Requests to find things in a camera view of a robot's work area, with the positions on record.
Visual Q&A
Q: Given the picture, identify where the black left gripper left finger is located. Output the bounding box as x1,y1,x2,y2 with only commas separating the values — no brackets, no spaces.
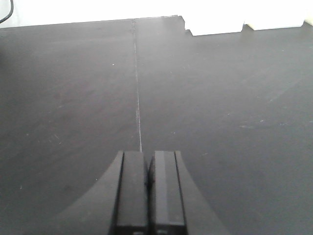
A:
52,151,148,235

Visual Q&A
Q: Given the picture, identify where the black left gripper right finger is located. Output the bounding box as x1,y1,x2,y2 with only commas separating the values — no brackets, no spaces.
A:
149,151,230,235

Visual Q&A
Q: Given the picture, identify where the black cable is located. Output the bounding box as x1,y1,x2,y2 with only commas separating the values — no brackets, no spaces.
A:
0,0,14,24

